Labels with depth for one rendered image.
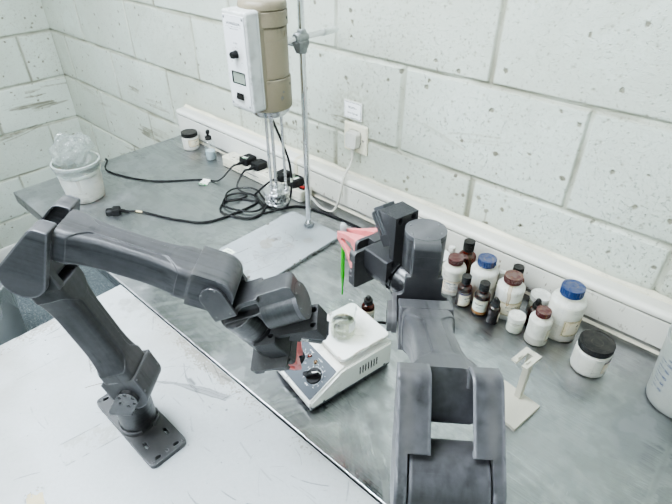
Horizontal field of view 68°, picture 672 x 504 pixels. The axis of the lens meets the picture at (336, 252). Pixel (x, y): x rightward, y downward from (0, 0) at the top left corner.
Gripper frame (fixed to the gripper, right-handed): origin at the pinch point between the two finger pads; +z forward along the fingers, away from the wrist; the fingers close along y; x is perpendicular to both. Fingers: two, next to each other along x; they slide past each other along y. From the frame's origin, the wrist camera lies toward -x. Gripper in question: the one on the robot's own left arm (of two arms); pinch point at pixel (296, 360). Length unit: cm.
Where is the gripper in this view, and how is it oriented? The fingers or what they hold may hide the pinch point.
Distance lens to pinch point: 89.9
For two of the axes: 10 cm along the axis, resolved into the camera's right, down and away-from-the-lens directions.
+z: 3.9, 5.3, 7.5
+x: -9.2, 1.9, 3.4
